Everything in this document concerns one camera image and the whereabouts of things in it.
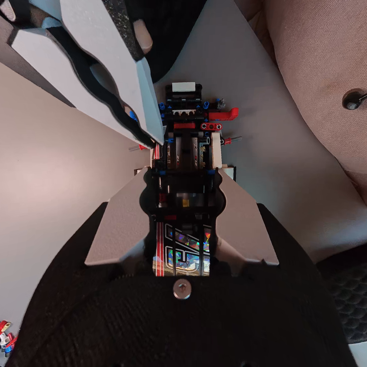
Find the person's right hand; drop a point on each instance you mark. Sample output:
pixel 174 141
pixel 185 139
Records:
pixel 143 37

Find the black mesh armrest pad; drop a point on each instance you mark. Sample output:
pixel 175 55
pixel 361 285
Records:
pixel 349 301

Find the white armrest base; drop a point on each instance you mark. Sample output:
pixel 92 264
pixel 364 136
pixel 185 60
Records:
pixel 359 357

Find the pile of mixed brick pieces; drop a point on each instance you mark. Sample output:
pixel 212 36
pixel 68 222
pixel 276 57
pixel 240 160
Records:
pixel 11 341

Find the toy brick race car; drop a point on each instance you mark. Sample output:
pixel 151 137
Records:
pixel 186 160

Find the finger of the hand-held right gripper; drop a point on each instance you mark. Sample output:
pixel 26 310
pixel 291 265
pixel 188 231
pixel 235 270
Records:
pixel 100 34
pixel 51 66

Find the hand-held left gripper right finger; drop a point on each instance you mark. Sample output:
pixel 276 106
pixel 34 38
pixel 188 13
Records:
pixel 243 229

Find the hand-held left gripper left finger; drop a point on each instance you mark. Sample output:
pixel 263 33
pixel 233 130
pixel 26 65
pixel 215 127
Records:
pixel 120 229

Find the beige cushioned chair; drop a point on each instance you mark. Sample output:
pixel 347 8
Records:
pixel 315 71

